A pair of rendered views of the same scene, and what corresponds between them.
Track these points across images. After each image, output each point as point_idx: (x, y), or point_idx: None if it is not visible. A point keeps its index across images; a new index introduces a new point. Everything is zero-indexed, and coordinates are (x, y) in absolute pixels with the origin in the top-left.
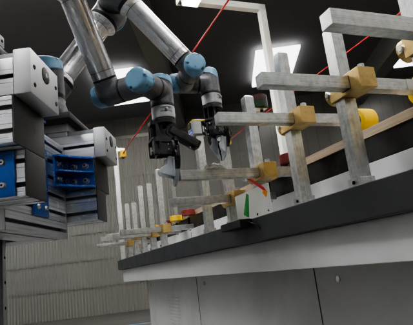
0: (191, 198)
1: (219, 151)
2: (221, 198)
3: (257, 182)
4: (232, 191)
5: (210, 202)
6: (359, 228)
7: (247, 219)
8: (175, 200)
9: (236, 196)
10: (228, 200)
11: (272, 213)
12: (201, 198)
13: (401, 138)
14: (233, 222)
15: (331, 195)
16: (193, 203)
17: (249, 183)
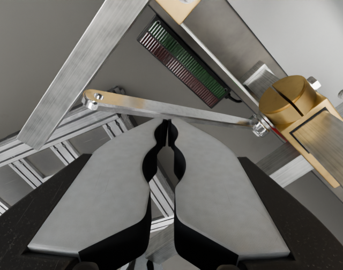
0: (69, 109)
1: (156, 162)
2: (127, 30)
3: (284, 139)
4: (172, 18)
5: (107, 59)
6: None
7: (223, 97)
8: (46, 140)
9: (190, 35)
10: (147, 5)
11: (278, 137)
12: (86, 87)
13: None
14: (190, 89)
15: None
16: (76, 100)
17: (260, 98)
